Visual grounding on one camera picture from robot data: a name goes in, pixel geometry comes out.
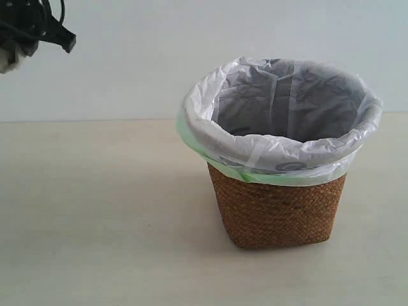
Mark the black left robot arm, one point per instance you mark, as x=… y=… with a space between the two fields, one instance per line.
x=21 y=24

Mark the white and green bin liner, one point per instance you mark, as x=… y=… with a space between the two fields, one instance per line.
x=279 y=121

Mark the woven wicker waste basket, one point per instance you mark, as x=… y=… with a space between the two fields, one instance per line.
x=262 y=216

